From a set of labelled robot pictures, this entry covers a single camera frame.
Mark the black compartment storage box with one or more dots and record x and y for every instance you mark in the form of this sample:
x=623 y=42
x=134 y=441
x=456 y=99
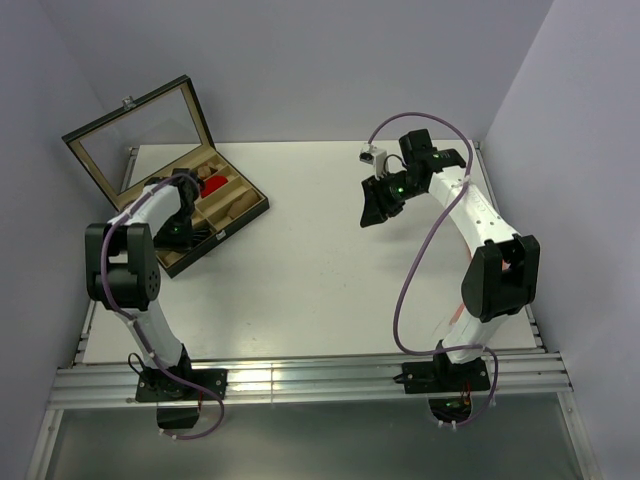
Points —
x=150 y=136

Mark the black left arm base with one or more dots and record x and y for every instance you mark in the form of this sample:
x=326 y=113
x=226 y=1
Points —
x=178 y=405

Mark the red rolled sock right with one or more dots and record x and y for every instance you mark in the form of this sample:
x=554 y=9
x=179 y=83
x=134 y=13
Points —
x=212 y=184

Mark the beige rolled sock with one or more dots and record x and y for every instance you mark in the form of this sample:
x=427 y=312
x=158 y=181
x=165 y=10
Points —
x=207 y=170

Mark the aluminium rail frame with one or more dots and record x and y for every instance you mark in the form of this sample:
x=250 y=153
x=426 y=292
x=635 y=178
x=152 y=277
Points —
x=298 y=308

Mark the pink patterned sock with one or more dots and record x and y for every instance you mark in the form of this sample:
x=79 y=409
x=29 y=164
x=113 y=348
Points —
x=455 y=317

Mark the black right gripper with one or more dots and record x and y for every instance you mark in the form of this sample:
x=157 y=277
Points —
x=377 y=206

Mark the tan ribbed sock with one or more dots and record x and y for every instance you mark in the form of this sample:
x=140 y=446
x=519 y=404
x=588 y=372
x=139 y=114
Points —
x=242 y=204

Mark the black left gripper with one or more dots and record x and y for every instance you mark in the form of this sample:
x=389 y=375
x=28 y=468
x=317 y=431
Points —
x=177 y=244

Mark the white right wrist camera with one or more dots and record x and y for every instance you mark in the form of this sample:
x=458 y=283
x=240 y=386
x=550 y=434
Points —
x=375 y=157

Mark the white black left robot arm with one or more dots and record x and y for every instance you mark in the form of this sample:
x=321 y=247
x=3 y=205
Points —
x=123 y=273

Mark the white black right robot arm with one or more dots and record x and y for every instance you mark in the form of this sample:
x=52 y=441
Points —
x=502 y=275

